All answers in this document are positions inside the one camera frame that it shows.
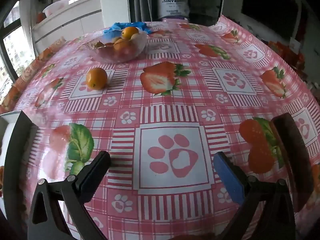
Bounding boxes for small mandarin orange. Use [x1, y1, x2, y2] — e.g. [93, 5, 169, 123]
[113, 38, 133, 55]

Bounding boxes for black television screen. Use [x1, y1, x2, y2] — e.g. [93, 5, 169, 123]
[242, 0, 303, 42]

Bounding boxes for white basin on cabinet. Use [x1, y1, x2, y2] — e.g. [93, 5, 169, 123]
[42, 0, 70, 17]

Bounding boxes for purple box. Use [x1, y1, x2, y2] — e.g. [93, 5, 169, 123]
[162, 15, 188, 22]

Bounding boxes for white printed bag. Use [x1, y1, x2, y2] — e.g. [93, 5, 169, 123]
[157, 0, 190, 19]

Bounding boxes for blue disposable gloves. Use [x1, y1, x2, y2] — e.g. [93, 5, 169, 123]
[104, 22, 157, 37]

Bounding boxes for white cabinet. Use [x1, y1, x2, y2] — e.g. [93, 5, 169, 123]
[20, 0, 105, 53]

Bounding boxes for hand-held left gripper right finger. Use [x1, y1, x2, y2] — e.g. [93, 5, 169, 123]
[213, 151, 296, 240]

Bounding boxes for orange printed packets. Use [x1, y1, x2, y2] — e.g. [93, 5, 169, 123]
[269, 40, 307, 73]

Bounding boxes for grey curtain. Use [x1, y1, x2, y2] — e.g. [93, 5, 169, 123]
[127, 0, 153, 22]

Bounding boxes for white tray with grey rim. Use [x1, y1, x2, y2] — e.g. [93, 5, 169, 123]
[0, 110, 38, 220]

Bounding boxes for black framed window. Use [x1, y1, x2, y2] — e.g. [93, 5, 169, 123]
[0, 0, 38, 110]

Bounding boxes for pink strawberry print tablecloth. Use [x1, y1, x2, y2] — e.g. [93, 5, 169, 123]
[0, 15, 320, 240]

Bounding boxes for brown chair backrest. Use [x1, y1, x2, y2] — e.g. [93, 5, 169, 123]
[272, 112, 314, 212]

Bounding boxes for clear glass bowl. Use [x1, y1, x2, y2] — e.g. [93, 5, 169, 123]
[86, 31, 148, 63]

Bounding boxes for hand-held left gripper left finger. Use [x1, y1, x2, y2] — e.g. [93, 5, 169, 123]
[27, 151, 112, 240]

